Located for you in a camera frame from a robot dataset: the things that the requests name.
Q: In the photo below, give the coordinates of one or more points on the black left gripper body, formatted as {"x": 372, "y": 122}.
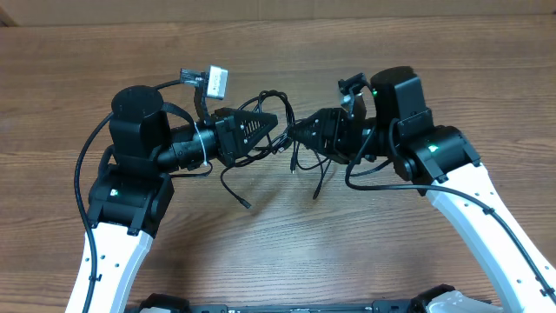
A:
{"x": 224, "y": 137}

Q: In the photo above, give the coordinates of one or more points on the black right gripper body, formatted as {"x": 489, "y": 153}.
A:
{"x": 349, "y": 135}

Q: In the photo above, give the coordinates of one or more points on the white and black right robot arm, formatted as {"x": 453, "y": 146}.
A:
{"x": 384, "y": 119}

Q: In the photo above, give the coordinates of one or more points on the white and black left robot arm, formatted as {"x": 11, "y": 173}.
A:
{"x": 153, "y": 142}

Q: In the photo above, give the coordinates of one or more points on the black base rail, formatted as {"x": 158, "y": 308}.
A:
{"x": 163, "y": 304}

